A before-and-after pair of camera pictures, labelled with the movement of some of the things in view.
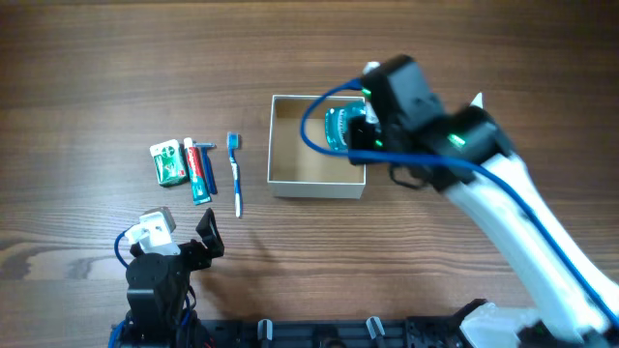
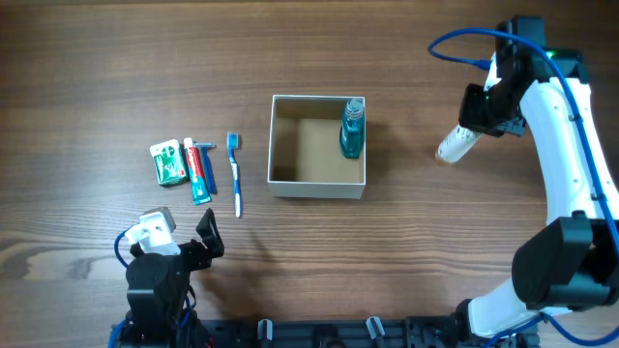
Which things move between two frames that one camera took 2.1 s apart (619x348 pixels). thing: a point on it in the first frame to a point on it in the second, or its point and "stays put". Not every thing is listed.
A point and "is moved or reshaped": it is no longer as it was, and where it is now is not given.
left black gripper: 194,250 stays put
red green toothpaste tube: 199,189 stays put
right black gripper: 358,133 to 490,122
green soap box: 170,164 stays put
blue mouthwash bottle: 337,122 is moved or reshaped
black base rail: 432,332 stays put
